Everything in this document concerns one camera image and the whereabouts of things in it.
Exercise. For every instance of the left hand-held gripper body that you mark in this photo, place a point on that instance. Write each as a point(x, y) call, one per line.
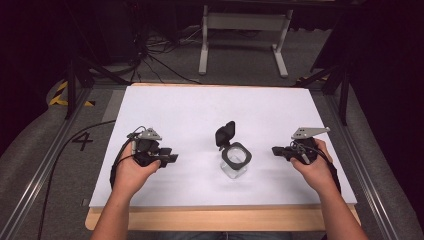
point(146, 145)

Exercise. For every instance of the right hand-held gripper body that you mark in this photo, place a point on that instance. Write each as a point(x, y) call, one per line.
point(305, 146)

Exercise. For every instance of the clear jar with black lid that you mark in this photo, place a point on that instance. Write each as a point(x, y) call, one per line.
point(235, 160)

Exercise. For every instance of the person's right hand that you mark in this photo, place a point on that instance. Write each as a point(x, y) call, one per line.
point(313, 173)

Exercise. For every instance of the person's left hand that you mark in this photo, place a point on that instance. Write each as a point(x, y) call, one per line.
point(133, 173)

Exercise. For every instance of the white board sheet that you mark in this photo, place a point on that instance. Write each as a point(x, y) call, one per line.
point(206, 113)

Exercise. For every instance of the black tripod stand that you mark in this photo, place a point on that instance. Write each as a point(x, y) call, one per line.
point(343, 93)
point(71, 86)

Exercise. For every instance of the yellow black hazard tape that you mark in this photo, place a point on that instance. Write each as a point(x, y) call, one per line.
point(58, 96)

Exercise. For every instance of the white metal stand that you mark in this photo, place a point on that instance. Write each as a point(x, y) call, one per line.
point(245, 23)

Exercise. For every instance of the aluminium floor rail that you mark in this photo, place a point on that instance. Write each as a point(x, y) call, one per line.
point(360, 173)
point(36, 173)

